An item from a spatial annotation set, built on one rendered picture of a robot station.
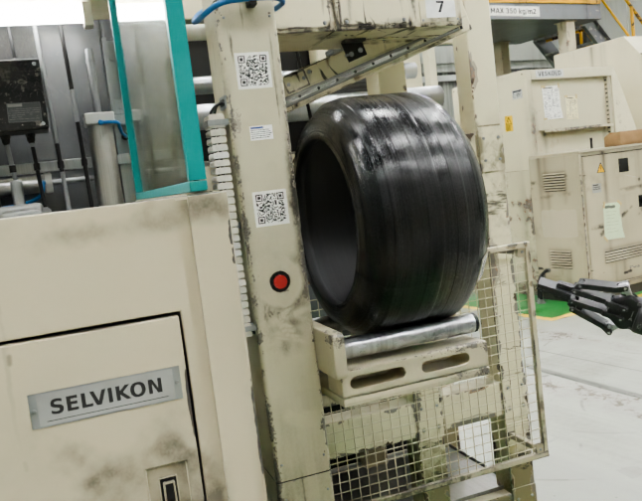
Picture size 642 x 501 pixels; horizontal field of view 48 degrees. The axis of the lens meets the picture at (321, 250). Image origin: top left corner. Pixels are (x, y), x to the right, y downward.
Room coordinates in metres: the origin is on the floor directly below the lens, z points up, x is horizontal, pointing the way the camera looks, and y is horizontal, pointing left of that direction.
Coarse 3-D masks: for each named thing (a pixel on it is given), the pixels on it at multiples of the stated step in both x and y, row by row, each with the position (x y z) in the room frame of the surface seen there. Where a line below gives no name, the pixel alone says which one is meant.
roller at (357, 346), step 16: (432, 320) 1.61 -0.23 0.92; (448, 320) 1.60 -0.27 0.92; (464, 320) 1.61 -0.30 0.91; (368, 336) 1.54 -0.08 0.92; (384, 336) 1.55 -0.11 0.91; (400, 336) 1.55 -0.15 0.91; (416, 336) 1.57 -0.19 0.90; (432, 336) 1.58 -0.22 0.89; (448, 336) 1.60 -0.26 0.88; (352, 352) 1.51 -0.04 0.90; (368, 352) 1.53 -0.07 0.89
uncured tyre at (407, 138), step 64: (320, 128) 1.64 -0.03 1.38; (384, 128) 1.51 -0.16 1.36; (448, 128) 1.54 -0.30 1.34; (320, 192) 1.95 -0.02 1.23; (384, 192) 1.44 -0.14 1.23; (448, 192) 1.47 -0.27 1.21; (320, 256) 1.92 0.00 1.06; (384, 256) 1.45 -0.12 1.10; (448, 256) 1.48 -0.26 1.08; (384, 320) 1.54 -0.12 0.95
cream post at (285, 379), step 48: (240, 48) 1.54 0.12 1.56; (240, 96) 1.54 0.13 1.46; (240, 144) 1.53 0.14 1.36; (288, 144) 1.57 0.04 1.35; (240, 192) 1.53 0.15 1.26; (288, 192) 1.56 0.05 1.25; (240, 240) 1.58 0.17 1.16; (288, 240) 1.56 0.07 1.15; (288, 288) 1.55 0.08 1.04; (288, 336) 1.55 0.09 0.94; (288, 384) 1.54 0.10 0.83; (288, 432) 1.54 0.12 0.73; (288, 480) 1.54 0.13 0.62
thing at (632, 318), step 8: (616, 296) 1.44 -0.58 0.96; (624, 296) 1.43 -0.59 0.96; (632, 296) 1.42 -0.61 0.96; (624, 304) 1.43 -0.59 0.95; (632, 304) 1.42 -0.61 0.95; (640, 304) 1.42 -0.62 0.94; (616, 312) 1.45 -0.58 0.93; (632, 312) 1.43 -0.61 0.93; (640, 312) 1.40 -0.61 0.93; (624, 320) 1.44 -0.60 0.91; (632, 320) 1.44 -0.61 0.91; (640, 320) 1.40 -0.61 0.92; (624, 328) 1.45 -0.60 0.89; (632, 328) 1.42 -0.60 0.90; (640, 328) 1.41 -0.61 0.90
